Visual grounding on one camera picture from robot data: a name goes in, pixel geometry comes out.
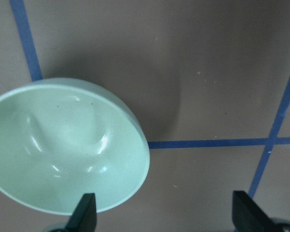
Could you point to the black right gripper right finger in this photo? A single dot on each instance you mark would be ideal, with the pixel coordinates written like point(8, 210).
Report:
point(247, 216)

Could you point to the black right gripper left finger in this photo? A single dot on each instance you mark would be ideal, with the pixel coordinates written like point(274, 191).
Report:
point(84, 217)

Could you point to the green bowl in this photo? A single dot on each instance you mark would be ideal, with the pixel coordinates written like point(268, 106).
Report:
point(61, 138)

